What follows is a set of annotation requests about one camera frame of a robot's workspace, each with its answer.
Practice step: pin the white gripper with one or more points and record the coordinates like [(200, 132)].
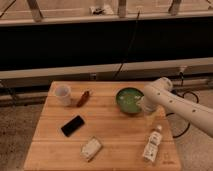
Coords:
[(147, 105)]

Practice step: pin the green ceramic bowl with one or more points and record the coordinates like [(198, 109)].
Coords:
[(127, 100)]

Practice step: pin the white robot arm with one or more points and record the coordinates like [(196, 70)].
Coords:
[(159, 92)]

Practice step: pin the white labelled bottle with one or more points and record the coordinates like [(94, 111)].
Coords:
[(151, 148)]

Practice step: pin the small brown bottle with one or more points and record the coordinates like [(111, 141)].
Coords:
[(83, 99)]

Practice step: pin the black rectangular box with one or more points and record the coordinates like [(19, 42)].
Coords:
[(72, 126)]

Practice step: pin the white wrapped packet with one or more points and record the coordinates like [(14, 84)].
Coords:
[(91, 148)]

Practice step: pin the white plastic cup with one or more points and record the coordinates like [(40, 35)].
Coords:
[(63, 94)]

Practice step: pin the small device on ledge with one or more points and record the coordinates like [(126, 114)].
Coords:
[(105, 10)]

